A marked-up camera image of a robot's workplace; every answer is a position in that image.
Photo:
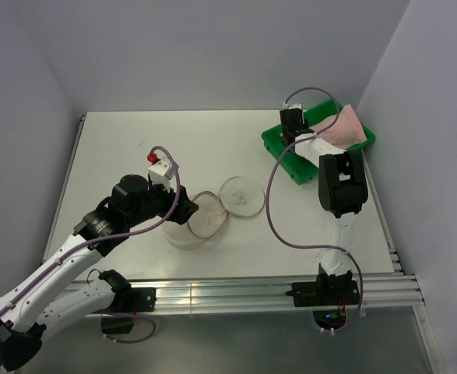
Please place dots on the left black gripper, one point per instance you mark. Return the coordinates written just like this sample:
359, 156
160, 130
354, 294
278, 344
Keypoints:
169, 198

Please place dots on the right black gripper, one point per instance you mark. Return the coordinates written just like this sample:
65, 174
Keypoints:
305, 125

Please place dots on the pink bra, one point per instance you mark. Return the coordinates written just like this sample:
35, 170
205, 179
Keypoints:
347, 131

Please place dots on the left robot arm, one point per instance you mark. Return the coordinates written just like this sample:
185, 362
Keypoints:
35, 310

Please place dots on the green plastic tray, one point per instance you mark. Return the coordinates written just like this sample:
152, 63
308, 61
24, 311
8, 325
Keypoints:
298, 168

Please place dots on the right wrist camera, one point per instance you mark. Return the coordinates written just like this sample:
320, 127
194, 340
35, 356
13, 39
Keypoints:
289, 106

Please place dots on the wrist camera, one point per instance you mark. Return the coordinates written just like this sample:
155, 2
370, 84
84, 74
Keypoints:
163, 173
289, 106

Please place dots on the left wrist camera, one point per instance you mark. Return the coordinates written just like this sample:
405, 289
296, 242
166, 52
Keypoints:
163, 173

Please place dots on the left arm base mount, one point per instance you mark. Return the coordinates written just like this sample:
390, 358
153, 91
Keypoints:
121, 316

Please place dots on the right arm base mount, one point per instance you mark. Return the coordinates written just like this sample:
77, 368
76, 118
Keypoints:
317, 294

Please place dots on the aluminium table frame rail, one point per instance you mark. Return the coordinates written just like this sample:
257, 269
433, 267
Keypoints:
266, 294

